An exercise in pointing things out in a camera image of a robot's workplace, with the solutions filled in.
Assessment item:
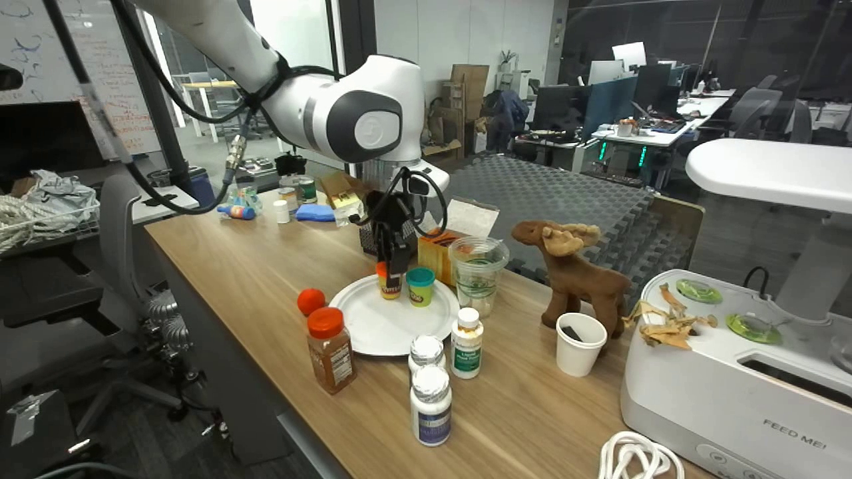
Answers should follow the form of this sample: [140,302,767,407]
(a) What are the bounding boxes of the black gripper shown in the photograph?
[357,175,423,280]

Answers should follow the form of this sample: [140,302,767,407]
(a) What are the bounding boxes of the play-doh can teal lid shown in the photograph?
[405,266,439,308]

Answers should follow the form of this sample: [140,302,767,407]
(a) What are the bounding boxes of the clear plastic cup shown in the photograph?
[446,234,511,312]
[445,231,511,304]
[446,238,511,320]

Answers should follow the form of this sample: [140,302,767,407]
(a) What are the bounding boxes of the white pill bottle green label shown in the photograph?
[446,304,487,384]

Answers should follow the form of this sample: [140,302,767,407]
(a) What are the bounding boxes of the white paper plate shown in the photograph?
[328,270,462,359]

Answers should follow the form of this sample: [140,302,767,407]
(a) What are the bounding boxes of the blue sponge cloth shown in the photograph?
[292,203,340,227]

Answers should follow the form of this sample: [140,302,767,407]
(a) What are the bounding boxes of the white pill bottle blue label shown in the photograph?
[406,362,455,449]
[405,332,450,378]

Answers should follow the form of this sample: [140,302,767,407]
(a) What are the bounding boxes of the spice jar orange lid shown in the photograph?
[302,304,357,396]

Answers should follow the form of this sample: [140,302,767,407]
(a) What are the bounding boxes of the small blue red object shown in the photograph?
[214,190,260,223]

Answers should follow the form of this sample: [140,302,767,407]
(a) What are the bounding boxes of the grey hexagon foam mat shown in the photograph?
[442,149,707,296]

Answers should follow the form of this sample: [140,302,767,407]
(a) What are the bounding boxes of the brown cardboard box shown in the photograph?
[423,62,491,154]

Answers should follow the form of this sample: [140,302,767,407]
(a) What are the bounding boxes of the brown moose plush toy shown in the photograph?
[509,218,635,343]

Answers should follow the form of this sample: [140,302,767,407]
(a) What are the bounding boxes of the white paper cup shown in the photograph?
[554,308,611,382]

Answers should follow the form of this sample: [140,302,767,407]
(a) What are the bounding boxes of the black metal pole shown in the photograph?
[108,0,194,193]
[333,0,377,62]

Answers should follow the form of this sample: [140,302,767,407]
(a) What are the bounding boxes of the grey office chair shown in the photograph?
[89,173,233,448]

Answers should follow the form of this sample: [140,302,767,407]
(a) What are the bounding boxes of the dried brown plant bits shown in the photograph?
[626,280,704,351]

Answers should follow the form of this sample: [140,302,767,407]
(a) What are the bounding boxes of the white office desk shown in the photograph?
[588,115,714,175]

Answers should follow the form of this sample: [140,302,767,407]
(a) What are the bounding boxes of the crumpled grey cloth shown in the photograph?
[0,166,104,259]

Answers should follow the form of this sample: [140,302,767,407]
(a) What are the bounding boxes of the white hydroponic planter appliance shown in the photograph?
[616,137,852,479]

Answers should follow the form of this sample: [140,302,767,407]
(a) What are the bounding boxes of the olive brown wrist camera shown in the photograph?
[317,167,373,227]

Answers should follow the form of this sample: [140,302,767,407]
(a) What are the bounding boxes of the white coiled rope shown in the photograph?
[594,428,688,479]

